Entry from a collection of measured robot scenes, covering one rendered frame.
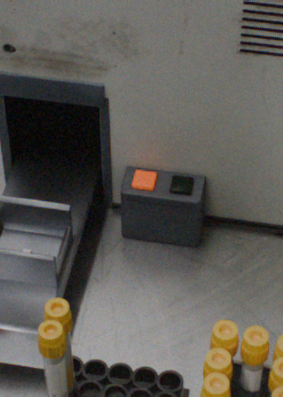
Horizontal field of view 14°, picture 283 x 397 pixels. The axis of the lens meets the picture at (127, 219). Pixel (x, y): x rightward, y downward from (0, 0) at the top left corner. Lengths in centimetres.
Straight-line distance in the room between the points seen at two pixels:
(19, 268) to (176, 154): 15
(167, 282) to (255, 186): 10
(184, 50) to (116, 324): 20
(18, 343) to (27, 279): 6
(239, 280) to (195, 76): 16
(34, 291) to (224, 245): 16
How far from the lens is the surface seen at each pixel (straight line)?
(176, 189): 83
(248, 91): 78
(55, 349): 68
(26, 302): 78
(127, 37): 77
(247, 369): 69
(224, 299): 83
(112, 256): 86
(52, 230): 82
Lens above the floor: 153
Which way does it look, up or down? 48 degrees down
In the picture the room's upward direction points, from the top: 1 degrees counter-clockwise
